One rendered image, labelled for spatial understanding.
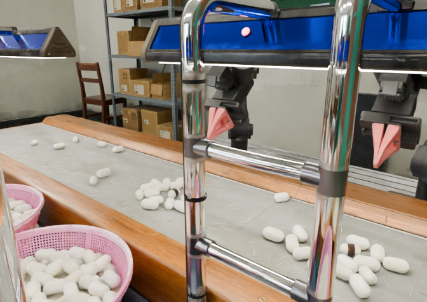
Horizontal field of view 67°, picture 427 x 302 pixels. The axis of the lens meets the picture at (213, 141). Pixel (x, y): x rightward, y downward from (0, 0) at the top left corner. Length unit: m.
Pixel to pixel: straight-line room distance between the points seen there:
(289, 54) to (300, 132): 2.46
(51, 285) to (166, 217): 0.23
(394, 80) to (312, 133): 2.19
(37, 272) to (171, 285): 0.20
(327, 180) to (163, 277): 0.32
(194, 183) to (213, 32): 0.24
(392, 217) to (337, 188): 0.44
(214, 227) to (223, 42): 0.34
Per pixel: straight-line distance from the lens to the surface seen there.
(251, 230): 0.62
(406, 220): 0.71
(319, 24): 0.42
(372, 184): 1.09
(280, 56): 0.42
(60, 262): 0.58
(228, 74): 0.79
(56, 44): 0.90
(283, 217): 0.67
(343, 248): 0.58
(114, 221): 0.62
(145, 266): 0.54
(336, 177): 0.27
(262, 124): 3.04
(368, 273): 0.54
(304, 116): 2.82
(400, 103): 0.70
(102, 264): 0.56
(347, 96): 0.25
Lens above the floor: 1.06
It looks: 16 degrees down
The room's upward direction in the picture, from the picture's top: straight up
